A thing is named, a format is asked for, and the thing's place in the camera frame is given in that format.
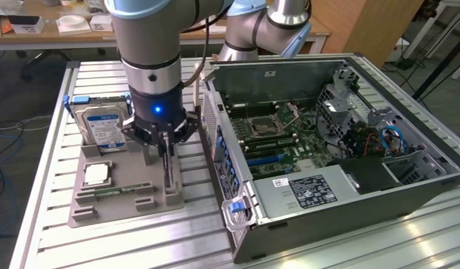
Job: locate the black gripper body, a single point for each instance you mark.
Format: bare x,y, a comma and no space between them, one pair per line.
158,103

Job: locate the GPU graphics card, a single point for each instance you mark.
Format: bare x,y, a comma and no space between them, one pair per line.
169,168

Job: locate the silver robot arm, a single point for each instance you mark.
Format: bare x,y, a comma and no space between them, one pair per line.
147,42

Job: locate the hard disk with blue carrier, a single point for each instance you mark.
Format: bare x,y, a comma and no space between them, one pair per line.
99,129

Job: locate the thin metal locking lever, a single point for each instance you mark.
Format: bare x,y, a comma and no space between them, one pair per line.
246,109

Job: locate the black RAM slot bank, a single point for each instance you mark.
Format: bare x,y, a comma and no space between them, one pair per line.
251,109

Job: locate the silver CPU chip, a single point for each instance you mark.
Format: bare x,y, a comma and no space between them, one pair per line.
96,175

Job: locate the CPU socket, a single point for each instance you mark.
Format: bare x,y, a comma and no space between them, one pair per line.
265,126

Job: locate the green RAM stick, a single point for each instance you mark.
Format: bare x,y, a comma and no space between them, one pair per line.
115,191

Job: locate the RAM stick in motherboard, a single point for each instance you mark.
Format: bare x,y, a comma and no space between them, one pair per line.
270,142

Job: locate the blue expansion slot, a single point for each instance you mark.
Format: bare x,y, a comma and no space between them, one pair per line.
265,160

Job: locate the grey parts rack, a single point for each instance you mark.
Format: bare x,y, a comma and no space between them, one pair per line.
121,207

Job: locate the metal socket cover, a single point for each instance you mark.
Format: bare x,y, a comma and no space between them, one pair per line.
288,110

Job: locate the green motherboard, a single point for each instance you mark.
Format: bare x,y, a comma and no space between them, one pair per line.
298,134

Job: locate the large blue case latch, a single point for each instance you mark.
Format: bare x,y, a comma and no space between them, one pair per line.
237,207

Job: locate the white carton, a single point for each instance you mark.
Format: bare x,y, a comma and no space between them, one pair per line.
100,23

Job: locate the wooden desk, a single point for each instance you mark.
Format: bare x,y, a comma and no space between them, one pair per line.
64,39

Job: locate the silver chipset heatsink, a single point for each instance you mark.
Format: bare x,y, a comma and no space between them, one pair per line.
304,165

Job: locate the black office chair base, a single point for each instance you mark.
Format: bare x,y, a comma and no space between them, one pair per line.
43,60

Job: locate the white square dish box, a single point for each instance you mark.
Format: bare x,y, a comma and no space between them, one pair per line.
74,25

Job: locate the grey power supply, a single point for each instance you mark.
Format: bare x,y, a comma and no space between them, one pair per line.
282,201

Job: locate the metal drive cage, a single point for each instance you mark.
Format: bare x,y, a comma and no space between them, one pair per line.
338,106

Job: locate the white box with black lid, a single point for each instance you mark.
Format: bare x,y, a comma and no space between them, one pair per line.
27,26

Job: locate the open black PC case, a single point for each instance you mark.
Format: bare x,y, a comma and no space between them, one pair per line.
328,238

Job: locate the wooden cabinet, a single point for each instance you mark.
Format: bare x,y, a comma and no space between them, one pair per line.
365,28

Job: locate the metal disk bay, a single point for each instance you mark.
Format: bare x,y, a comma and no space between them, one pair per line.
421,165

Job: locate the black stand pole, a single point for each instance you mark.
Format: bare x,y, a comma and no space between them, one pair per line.
440,56

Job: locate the black intrusion switch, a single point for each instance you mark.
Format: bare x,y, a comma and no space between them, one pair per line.
221,107

